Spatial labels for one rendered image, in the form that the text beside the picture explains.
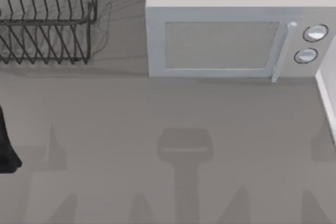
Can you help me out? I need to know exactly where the microwave oven door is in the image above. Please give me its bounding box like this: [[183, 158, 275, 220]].
[[145, 7, 287, 78]]

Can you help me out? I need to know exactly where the small white microwave knob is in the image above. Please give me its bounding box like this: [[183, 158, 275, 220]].
[[293, 47, 319, 64]]

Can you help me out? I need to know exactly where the large white microwave knob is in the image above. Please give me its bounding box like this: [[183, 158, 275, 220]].
[[302, 24, 329, 42]]

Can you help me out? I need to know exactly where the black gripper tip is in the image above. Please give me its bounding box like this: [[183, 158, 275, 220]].
[[0, 106, 23, 175]]

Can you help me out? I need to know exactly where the black wire dish rack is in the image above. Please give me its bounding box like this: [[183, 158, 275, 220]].
[[0, 0, 100, 65]]

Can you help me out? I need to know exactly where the pale microwave door handle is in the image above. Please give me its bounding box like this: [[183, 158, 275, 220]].
[[271, 21, 298, 83]]

